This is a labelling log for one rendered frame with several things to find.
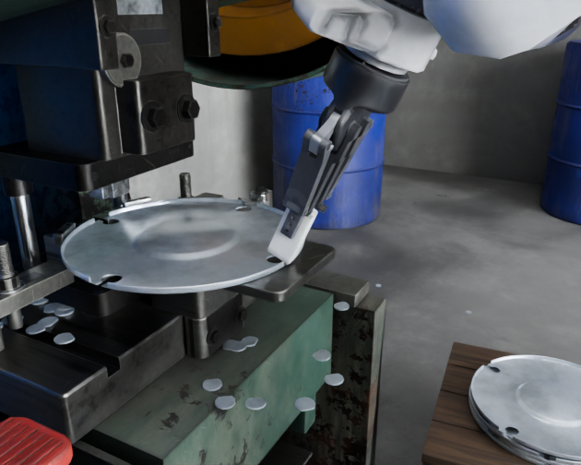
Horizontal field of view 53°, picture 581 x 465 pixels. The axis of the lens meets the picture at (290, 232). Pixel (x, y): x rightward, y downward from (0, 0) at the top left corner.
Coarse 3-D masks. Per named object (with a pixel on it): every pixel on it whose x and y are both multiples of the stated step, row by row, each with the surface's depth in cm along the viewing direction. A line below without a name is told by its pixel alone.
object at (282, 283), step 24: (288, 264) 65; (312, 264) 65; (240, 288) 60; (264, 288) 59; (288, 288) 59; (192, 312) 68; (216, 312) 70; (240, 312) 74; (192, 336) 69; (216, 336) 70
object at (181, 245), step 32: (96, 224) 76; (128, 224) 76; (160, 224) 74; (192, 224) 74; (224, 224) 74; (256, 224) 76; (64, 256) 66; (96, 256) 66; (128, 256) 66; (160, 256) 65; (192, 256) 65; (224, 256) 66; (256, 256) 66; (128, 288) 58; (160, 288) 57; (192, 288) 58
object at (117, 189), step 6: (126, 180) 75; (108, 186) 73; (114, 186) 73; (120, 186) 74; (126, 186) 75; (90, 192) 73; (96, 192) 73; (102, 192) 72; (108, 192) 73; (114, 192) 73; (120, 192) 74; (126, 192) 75; (102, 198) 73
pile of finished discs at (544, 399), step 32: (480, 384) 110; (512, 384) 110; (544, 384) 109; (576, 384) 110; (480, 416) 102; (512, 416) 101; (544, 416) 101; (576, 416) 101; (512, 448) 97; (544, 448) 94; (576, 448) 94
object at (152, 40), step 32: (128, 0) 62; (160, 0) 66; (128, 32) 63; (160, 32) 67; (128, 64) 61; (160, 64) 68; (32, 96) 65; (64, 96) 63; (96, 96) 61; (128, 96) 62; (160, 96) 64; (192, 96) 69; (32, 128) 67; (64, 128) 65; (96, 128) 62; (128, 128) 63; (160, 128) 65; (192, 128) 70; (96, 160) 64
